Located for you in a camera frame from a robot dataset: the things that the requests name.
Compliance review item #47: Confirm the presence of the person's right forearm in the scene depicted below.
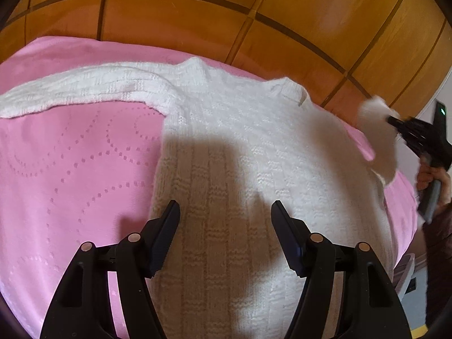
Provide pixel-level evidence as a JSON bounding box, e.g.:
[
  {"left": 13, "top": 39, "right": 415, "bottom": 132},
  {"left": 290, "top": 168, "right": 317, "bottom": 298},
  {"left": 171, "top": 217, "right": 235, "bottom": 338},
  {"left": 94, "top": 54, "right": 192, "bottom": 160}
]
[{"left": 422, "top": 203, "right": 452, "bottom": 327}]

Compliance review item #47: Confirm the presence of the person's right hand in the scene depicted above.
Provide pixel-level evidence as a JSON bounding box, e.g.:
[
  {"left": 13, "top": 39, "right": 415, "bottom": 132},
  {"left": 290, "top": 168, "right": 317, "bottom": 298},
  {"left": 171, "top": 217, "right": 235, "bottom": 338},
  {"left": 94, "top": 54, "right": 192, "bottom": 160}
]
[{"left": 416, "top": 164, "right": 452, "bottom": 206}]

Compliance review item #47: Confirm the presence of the pale striped object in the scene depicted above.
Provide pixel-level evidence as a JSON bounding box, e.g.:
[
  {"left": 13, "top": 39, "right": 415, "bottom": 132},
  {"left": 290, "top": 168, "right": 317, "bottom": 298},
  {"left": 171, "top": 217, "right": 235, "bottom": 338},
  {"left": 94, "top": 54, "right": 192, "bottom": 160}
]
[{"left": 393, "top": 253, "right": 418, "bottom": 294}]

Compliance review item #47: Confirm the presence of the white knitted sweater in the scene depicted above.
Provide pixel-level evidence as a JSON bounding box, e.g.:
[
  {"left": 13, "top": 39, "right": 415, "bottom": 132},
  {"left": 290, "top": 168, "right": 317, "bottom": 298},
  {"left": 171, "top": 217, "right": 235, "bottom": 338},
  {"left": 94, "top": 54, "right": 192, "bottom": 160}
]
[{"left": 0, "top": 56, "right": 401, "bottom": 339}]

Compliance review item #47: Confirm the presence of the wooden wardrobe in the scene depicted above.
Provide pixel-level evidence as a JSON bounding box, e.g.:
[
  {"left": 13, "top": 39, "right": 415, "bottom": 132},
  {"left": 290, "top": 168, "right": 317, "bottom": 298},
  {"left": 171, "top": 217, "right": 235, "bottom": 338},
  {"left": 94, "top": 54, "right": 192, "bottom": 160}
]
[{"left": 0, "top": 0, "right": 452, "bottom": 124}]

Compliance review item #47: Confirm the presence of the pink dotted blanket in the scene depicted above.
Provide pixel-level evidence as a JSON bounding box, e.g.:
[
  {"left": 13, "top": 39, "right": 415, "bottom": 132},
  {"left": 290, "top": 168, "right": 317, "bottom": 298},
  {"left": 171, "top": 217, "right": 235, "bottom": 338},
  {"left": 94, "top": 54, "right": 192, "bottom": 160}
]
[{"left": 0, "top": 35, "right": 419, "bottom": 339}]

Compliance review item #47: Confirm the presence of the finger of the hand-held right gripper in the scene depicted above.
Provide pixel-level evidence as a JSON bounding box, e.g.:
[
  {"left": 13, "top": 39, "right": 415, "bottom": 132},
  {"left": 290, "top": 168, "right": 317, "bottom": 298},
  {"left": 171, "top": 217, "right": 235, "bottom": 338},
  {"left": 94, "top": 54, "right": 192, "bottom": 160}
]
[{"left": 387, "top": 115, "right": 433, "bottom": 157}]

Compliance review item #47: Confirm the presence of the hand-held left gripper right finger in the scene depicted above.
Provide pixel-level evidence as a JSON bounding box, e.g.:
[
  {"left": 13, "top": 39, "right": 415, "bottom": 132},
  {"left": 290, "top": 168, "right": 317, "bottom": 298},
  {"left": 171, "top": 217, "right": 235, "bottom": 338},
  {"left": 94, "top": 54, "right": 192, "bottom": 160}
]
[{"left": 270, "top": 201, "right": 413, "bottom": 339}]

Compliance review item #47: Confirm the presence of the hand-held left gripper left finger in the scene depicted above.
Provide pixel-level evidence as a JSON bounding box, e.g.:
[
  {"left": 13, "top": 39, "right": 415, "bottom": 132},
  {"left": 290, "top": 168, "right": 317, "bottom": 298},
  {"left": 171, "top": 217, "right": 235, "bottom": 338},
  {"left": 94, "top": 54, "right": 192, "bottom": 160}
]
[{"left": 40, "top": 199, "right": 181, "bottom": 339}]

